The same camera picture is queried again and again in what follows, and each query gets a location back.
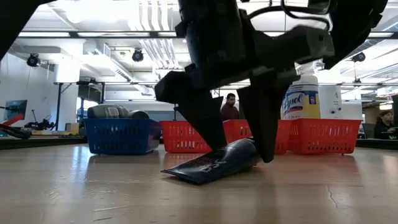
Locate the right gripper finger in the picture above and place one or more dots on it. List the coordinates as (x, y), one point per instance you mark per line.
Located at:
(199, 115)
(264, 118)

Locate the dark blue squeeze tube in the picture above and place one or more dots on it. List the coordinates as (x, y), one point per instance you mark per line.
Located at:
(217, 165)

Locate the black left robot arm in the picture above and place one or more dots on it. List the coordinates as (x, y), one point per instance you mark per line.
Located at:
(15, 18)

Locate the black background robot arm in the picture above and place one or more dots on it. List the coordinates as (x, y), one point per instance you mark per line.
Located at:
(38, 125)

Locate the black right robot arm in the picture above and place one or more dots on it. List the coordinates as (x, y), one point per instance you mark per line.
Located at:
(354, 28)

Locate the red plastic basket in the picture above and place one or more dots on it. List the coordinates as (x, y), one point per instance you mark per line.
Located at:
(326, 135)
(183, 137)
(236, 129)

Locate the person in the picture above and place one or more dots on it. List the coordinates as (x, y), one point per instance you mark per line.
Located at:
(230, 109)
(385, 124)

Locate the white yellow wipes canister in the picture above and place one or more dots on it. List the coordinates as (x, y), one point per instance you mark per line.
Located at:
(303, 99)

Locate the black ceiling spotlight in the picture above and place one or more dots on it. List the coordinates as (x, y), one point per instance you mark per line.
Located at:
(359, 57)
(33, 60)
(137, 55)

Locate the blue plastic basket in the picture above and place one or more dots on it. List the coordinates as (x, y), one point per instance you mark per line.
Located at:
(121, 137)

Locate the dark background table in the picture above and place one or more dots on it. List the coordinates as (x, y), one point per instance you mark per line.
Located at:
(46, 141)
(376, 143)

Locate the overhead LED light bar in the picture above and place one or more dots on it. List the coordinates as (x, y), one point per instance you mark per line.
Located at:
(93, 34)

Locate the yellow box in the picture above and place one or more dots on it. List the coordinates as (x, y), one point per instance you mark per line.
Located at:
(72, 128)

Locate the black background rig frame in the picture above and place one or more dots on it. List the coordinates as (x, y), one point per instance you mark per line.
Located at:
(59, 105)

